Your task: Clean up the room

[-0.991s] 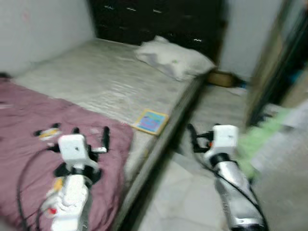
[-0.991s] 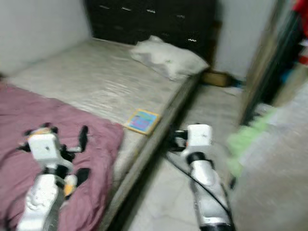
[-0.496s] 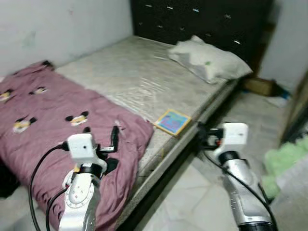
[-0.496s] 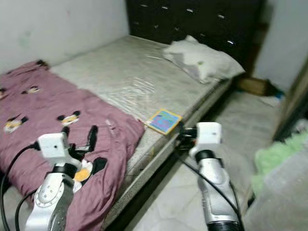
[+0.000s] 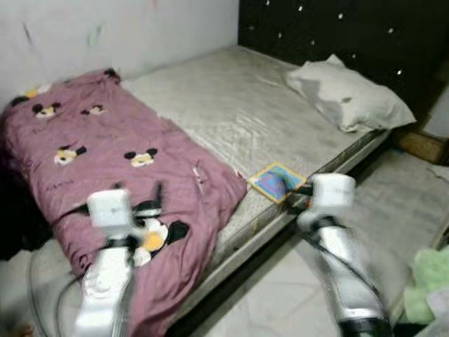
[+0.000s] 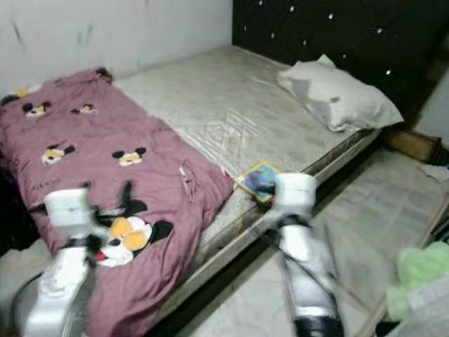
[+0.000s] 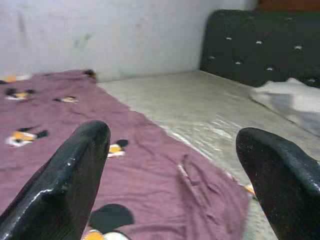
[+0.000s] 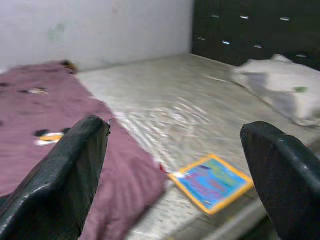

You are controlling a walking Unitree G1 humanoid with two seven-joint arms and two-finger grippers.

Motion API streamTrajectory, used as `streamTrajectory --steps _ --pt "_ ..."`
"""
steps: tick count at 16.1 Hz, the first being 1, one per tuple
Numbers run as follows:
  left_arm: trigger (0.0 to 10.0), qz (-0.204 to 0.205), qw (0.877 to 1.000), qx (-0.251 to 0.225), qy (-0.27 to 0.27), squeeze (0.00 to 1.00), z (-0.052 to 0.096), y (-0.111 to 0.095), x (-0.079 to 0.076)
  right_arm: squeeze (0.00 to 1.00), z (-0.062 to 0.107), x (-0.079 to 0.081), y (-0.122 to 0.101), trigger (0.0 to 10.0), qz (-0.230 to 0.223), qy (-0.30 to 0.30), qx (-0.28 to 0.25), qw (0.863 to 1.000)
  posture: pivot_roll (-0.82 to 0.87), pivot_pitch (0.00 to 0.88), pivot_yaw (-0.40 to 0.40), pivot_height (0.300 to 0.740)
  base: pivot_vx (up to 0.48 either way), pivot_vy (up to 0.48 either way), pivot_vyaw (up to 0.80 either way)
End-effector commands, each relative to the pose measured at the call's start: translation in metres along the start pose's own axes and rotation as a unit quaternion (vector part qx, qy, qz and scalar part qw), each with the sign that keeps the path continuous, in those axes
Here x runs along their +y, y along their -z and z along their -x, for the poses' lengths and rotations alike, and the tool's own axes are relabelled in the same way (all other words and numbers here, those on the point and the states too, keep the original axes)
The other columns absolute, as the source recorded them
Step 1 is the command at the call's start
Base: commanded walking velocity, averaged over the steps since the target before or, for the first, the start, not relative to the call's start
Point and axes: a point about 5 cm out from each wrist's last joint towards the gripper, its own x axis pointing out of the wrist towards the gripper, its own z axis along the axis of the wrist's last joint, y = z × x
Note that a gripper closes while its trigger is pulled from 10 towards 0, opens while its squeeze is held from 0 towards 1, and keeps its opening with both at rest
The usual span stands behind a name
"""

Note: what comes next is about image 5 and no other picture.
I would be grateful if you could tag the black tufted headboard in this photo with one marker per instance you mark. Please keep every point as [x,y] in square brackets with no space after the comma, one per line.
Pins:
[351,35]

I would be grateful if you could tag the pink cartoon mouse blanket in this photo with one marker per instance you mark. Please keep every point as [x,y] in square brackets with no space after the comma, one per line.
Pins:
[105,140]

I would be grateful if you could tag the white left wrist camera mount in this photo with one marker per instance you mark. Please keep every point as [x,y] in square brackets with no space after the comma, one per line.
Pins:
[111,208]

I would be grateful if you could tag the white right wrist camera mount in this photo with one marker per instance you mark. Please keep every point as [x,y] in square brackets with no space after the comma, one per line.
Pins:
[333,189]

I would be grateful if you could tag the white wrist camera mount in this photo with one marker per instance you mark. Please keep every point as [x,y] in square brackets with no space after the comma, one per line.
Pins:
[333,189]
[111,208]

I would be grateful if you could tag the light green cloth bundle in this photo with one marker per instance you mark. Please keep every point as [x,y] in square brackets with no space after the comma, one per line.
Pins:
[428,281]

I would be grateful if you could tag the colourful children's board book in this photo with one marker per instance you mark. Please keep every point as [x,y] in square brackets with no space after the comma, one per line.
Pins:
[270,181]

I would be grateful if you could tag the white pillow with tree print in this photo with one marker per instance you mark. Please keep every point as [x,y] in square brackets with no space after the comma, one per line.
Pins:
[351,98]

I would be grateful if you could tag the black backpack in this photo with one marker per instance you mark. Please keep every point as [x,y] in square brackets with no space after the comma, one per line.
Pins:
[21,210]

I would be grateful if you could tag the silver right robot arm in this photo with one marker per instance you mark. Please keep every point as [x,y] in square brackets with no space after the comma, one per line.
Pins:
[344,267]

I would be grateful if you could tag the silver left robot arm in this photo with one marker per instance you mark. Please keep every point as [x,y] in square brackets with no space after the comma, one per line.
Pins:
[105,288]

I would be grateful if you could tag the quilted beige mattress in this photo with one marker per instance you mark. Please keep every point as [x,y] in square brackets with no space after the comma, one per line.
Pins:
[231,105]

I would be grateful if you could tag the low brown wooden furniture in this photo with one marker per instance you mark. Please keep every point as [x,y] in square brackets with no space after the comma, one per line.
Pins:
[421,146]

